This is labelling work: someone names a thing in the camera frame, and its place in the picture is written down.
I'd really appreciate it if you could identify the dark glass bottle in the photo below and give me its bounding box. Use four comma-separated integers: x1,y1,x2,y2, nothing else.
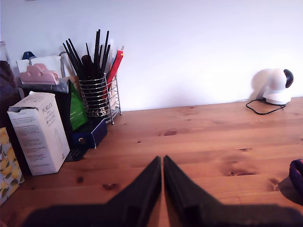
0,40,22,130

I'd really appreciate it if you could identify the blue clip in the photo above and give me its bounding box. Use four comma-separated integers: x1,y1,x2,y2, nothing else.
22,50,36,61

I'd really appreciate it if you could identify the pink plastic holder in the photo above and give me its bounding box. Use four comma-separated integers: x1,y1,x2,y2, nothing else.
18,65,61,85

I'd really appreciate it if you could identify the chrome wire utensil cup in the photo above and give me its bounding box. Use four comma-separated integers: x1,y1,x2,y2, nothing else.
79,72,108,118

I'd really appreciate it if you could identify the chrome wire loop holder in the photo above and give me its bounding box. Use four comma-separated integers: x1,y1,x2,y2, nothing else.
58,50,70,78

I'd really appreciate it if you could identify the white security camera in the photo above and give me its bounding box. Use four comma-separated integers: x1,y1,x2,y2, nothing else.
261,68,295,105

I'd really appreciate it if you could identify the black spoon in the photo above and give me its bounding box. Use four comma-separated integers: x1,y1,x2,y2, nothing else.
81,54,95,79

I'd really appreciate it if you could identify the white Porlex box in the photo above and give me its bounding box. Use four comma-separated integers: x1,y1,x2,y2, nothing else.
7,91,71,176

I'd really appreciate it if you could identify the navy sock with pink pattern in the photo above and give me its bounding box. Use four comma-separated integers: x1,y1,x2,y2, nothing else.
288,158,303,192

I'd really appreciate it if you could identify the pale paper packet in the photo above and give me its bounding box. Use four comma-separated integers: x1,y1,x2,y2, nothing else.
109,70,119,111

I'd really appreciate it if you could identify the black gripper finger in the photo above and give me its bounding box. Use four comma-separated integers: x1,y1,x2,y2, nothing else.
105,156,164,227
163,155,224,227

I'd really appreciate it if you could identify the navy box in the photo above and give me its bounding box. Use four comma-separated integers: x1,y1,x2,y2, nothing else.
70,117,108,149

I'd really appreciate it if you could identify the white paper stack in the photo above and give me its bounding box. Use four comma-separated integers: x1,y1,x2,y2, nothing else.
16,54,63,79

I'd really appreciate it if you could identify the green pouch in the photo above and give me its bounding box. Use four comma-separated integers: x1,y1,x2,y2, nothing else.
67,79,89,132

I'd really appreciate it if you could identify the thin black power cable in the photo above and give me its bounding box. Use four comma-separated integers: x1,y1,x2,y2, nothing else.
245,97,287,116

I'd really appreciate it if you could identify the black slotted flat tool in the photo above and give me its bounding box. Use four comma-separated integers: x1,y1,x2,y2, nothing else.
64,148,87,163

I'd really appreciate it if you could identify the lemon print box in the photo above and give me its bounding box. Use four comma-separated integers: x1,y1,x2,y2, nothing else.
0,127,26,207

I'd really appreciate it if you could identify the chrome wire rack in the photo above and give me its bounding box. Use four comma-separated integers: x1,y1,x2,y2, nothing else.
104,72,123,125

